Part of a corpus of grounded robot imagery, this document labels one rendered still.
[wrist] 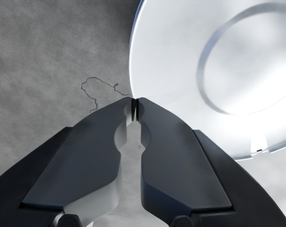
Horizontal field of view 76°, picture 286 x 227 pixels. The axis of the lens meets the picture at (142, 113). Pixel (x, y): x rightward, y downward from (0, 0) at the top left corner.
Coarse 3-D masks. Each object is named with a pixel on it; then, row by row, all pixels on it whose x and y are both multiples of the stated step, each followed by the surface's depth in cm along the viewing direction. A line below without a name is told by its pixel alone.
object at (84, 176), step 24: (96, 120) 9; (120, 120) 9; (72, 144) 8; (96, 144) 8; (120, 144) 9; (48, 168) 6; (72, 168) 6; (96, 168) 6; (120, 168) 7; (48, 192) 6; (72, 192) 6; (96, 192) 6; (120, 192) 7; (96, 216) 6
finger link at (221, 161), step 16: (208, 144) 8; (224, 160) 7; (224, 176) 6; (240, 176) 6; (240, 192) 6; (256, 192) 6; (240, 208) 5; (256, 208) 5; (272, 208) 5; (208, 224) 5; (224, 224) 5; (240, 224) 5; (256, 224) 5; (272, 224) 5
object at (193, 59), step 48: (144, 0) 17; (192, 0) 18; (240, 0) 18; (144, 48) 20; (192, 48) 20; (240, 48) 20; (144, 96) 23; (192, 96) 23; (240, 96) 23; (240, 144) 27
